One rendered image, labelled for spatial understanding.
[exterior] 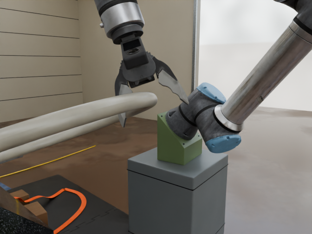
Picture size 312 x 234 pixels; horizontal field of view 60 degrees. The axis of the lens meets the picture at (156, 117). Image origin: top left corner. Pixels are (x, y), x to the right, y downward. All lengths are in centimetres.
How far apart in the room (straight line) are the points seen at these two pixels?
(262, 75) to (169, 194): 68
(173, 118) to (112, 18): 83
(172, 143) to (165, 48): 485
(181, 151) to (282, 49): 65
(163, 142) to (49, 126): 103
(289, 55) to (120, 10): 62
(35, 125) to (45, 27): 724
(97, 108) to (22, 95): 686
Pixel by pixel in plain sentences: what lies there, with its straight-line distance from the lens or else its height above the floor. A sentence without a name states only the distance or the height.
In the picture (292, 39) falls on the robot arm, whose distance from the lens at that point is 102.
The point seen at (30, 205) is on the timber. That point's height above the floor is 15.
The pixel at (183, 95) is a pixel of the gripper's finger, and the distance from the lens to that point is 58.
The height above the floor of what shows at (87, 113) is 128.
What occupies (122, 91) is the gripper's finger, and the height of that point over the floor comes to 129.
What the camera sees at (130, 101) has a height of 128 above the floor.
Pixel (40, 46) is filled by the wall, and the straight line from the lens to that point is 749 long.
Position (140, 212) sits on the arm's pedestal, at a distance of 152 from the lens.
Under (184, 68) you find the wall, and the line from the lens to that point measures 583.
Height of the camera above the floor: 135
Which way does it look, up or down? 11 degrees down
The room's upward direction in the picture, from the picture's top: straight up
